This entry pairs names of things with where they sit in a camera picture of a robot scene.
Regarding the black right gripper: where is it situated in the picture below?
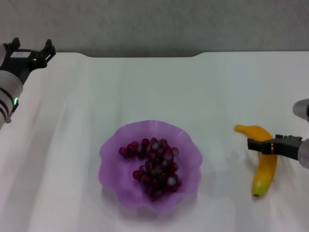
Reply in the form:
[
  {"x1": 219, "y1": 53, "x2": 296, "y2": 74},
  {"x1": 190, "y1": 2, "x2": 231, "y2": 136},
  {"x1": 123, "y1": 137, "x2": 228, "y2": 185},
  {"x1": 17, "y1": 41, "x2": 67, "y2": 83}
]
[{"x1": 247, "y1": 134, "x2": 304, "y2": 160}]

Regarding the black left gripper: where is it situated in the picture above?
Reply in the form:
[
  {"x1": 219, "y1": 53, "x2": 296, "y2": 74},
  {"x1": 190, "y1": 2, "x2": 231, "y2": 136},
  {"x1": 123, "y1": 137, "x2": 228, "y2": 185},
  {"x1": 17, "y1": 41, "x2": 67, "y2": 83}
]
[{"x1": 0, "y1": 37, "x2": 57, "y2": 84}]

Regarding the yellow banana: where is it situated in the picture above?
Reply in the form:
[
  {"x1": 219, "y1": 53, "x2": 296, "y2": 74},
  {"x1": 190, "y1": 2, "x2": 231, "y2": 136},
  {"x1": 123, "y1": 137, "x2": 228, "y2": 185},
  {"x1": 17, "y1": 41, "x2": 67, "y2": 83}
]
[{"x1": 234, "y1": 124, "x2": 278, "y2": 198}]

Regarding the dark red grape bunch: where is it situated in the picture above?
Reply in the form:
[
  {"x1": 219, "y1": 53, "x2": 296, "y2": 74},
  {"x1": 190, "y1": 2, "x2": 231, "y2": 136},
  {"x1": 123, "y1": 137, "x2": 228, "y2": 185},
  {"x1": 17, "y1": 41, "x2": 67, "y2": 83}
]
[{"x1": 118, "y1": 137, "x2": 183, "y2": 203}]

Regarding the purple scalloped plastic bowl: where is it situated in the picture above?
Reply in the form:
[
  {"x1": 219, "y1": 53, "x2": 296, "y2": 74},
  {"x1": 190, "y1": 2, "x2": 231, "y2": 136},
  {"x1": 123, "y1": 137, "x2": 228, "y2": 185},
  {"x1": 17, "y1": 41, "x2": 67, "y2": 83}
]
[{"x1": 98, "y1": 119, "x2": 203, "y2": 219}]

